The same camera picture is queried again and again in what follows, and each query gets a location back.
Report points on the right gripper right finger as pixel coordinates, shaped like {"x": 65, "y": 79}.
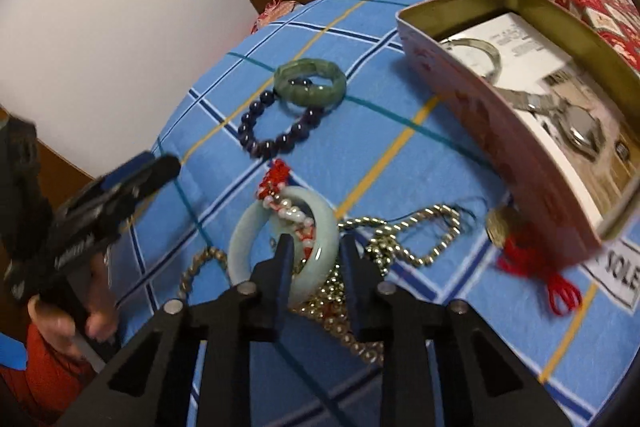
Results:
{"x": 383, "y": 312}

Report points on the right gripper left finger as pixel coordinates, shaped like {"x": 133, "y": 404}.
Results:
{"x": 251, "y": 312}

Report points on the pale jade bangle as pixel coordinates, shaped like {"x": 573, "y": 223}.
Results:
{"x": 323, "y": 256}

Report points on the coin charm red tassel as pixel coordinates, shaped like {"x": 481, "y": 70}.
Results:
{"x": 524, "y": 254}

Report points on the red sleeve forearm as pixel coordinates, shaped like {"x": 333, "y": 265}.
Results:
{"x": 41, "y": 392}

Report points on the person's left hand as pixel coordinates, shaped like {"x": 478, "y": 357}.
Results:
{"x": 58, "y": 328}

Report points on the brown wooden door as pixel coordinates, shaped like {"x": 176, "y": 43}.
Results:
{"x": 58, "y": 178}

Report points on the blue plaid cloth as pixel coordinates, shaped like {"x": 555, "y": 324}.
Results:
{"x": 388, "y": 149}

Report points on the silver bangle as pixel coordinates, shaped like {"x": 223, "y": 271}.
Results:
{"x": 478, "y": 55}

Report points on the pink metal tin box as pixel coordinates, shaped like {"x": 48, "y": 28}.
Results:
{"x": 539, "y": 187}

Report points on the silver wrist watch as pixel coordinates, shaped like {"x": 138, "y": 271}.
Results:
{"x": 580, "y": 129}

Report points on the printed paper in tin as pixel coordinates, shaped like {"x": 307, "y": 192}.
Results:
{"x": 534, "y": 64}

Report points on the pile of pink clothes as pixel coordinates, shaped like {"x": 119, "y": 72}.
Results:
{"x": 274, "y": 10}

